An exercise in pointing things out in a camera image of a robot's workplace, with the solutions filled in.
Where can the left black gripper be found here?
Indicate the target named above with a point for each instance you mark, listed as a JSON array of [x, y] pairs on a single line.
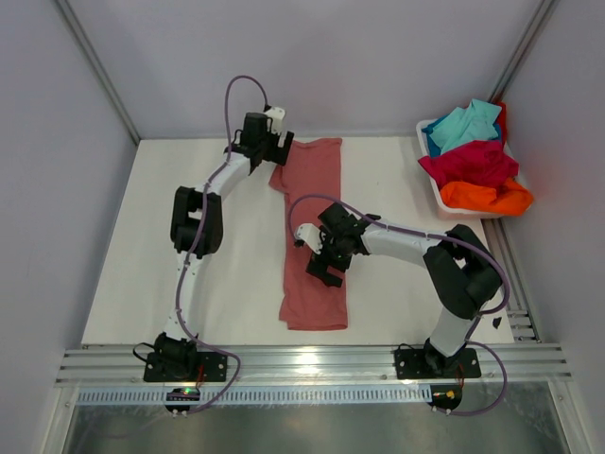
[[278, 154]]

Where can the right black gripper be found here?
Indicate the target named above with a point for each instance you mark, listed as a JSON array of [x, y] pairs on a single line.
[[318, 268]]

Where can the salmon pink t shirt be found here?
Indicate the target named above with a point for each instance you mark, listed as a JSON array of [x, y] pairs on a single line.
[[308, 182]]

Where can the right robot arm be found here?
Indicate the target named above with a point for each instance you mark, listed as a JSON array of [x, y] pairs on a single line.
[[462, 271]]

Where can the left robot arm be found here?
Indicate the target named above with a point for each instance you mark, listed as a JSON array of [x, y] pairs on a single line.
[[196, 231]]

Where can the white plastic bin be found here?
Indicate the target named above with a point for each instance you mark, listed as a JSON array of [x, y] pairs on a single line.
[[442, 210]]

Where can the right black controller board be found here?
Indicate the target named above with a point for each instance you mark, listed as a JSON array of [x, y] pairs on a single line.
[[445, 397]]

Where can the black controller board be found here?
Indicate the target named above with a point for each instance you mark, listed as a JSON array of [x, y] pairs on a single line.
[[180, 400], [445, 397]]

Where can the teal t shirt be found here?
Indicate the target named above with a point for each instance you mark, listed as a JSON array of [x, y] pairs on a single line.
[[477, 122]]

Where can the left black controller board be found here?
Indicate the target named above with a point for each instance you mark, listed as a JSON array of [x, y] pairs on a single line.
[[180, 400]]

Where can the crimson red t shirt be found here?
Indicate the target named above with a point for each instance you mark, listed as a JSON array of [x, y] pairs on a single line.
[[483, 163]]

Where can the orange t shirt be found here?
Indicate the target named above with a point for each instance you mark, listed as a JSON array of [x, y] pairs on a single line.
[[507, 199]]

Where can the red t shirt in bin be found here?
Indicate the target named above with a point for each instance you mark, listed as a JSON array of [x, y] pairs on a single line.
[[501, 122]]

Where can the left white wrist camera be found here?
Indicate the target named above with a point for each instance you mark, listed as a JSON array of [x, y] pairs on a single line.
[[276, 116]]

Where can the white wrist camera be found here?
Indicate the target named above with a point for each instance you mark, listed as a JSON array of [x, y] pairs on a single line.
[[309, 235], [276, 116]]

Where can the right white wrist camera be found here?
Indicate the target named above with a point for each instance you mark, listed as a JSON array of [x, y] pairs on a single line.
[[309, 235]]

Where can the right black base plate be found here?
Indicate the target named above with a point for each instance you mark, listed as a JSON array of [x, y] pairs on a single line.
[[411, 364]]

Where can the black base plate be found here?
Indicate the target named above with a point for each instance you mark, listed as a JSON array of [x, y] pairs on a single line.
[[411, 364], [201, 367]]

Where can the slotted grey cable duct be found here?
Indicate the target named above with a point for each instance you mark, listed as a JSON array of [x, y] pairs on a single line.
[[259, 395]]

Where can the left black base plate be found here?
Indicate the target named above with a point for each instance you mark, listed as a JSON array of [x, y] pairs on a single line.
[[201, 367]]

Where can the right side aluminium rail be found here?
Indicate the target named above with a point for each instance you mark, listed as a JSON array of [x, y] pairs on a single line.
[[523, 327]]

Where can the aluminium rail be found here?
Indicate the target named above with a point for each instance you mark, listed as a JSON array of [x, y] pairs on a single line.
[[523, 327], [306, 365]]

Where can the left corner aluminium post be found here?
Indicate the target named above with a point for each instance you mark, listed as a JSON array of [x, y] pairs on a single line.
[[96, 66]]

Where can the corner aluminium post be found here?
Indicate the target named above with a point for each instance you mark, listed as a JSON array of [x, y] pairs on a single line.
[[96, 66], [530, 35]]

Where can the aluminium front rail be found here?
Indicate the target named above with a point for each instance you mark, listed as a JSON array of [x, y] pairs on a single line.
[[306, 365]]

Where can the right corner aluminium post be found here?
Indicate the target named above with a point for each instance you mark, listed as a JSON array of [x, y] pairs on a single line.
[[530, 35]]

